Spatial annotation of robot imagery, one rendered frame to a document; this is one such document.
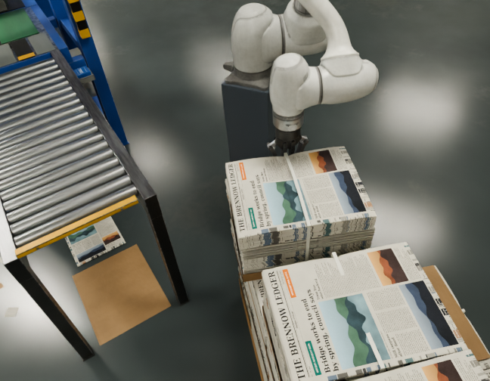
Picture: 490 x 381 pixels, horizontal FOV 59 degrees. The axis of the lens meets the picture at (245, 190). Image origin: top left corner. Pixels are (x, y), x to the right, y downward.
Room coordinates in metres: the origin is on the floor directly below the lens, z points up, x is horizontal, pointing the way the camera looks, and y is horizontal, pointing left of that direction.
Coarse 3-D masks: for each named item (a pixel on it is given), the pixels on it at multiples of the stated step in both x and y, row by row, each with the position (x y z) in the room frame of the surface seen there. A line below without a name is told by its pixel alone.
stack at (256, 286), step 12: (228, 192) 1.06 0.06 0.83; (240, 276) 1.07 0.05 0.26; (240, 288) 1.08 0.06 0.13; (252, 288) 0.73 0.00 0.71; (252, 300) 0.75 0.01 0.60; (252, 312) 0.75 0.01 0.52; (252, 324) 0.83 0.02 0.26; (264, 324) 0.59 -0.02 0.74; (252, 336) 0.88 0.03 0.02; (264, 336) 0.58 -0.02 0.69; (264, 348) 0.58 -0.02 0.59; (264, 360) 0.58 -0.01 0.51; (264, 372) 0.63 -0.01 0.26; (276, 372) 0.46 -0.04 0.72
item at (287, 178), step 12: (288, 168) 0.92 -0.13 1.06; (300, 168) 0.91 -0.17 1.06; (288, 180) 0.87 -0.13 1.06; (300, 180) 0.86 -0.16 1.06; (288, 192) 0.82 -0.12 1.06; (300, 204) 0.77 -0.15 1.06; (312, 204) 0.77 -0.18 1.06; (300, 216) 0.73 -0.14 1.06; (312, 216) 0.73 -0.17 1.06; (300, 228) 0.70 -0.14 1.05; (312, 228) 0.70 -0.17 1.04; (300, 240) 0.70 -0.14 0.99; (312, 240) 0.70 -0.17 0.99; (300, 252) 0.70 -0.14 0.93; (312, 252) 0.70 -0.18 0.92
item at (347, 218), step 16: (304, 160) 0.94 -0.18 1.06; (320, 160) 0.93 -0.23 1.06; (336, 160) 0.93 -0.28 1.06; (304, 176) 0.88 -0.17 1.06; (320, 176) 0.87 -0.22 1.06; (336, 176) 0.86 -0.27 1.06; (352, 176) 0.86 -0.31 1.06; (320, 192) 0.81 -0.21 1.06; (336, 192) 0.80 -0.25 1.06; (352, 192) 0.80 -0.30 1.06; (320, 208) 0.75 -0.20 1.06; (336, 208) 0.75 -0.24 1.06; (352, 208) 0.74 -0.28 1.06; (368, 208) 0.74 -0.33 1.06; (336, 224) 0.70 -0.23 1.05; (352, 224) 0.71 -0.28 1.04; (368, 224) 0.71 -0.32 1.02; (320, 240) 0.70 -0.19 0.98; (336, 240) 0.71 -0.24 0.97; (352, 240) 0.71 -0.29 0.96; (368, 240) 0.72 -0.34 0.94; (320, 256) 0.71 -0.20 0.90
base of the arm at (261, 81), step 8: (224, 64) 1.58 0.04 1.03; (232, 64) 1.56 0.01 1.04; (272, 64) 1.50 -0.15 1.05; (232, 72) 1.53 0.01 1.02; (240, 72) 1.47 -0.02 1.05; (264, 72) 1.46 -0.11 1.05; (232, 80) 1.48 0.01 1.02; (240, 80) 1.47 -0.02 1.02; (248, 80) 1.45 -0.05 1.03; (256, 80) 1.45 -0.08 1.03; (264, 80) 1.45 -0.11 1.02; (256, 88) 1.43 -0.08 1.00; (264, 88) 1.41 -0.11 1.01
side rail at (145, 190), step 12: (60, 60) 2.15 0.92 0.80; (72, 72) 2.02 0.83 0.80; (72, 84) 1.91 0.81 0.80; (84, 96) 1.79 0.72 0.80; (96, 108) 1.68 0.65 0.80; (96, 120) 1.59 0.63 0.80; (108, 132) 1.50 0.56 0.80; (108, 144) 1.43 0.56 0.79; (120, 144) 1.41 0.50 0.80; (120, 156) 1.33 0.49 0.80; (132, 168) 1.26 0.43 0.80; (132, 180) 1.19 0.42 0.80; (144, 180) 1.19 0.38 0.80; (144, 192) 1.12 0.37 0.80; (144, 204) 1.10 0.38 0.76; (156, 204) 1.10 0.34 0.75; (156, 216) 1.09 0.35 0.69
